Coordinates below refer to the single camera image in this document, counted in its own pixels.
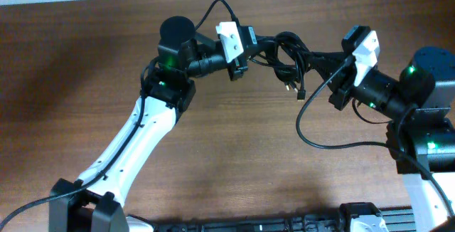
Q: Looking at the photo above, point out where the black cable bundle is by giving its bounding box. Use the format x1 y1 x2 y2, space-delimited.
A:
248 31 323 101

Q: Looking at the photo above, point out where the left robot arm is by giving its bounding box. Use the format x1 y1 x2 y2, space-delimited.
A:
48 16 273 231

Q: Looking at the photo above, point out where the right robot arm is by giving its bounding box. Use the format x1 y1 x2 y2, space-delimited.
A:
309 47 454 231

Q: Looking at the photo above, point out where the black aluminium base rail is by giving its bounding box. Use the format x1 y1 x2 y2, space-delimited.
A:
154 202 417 232

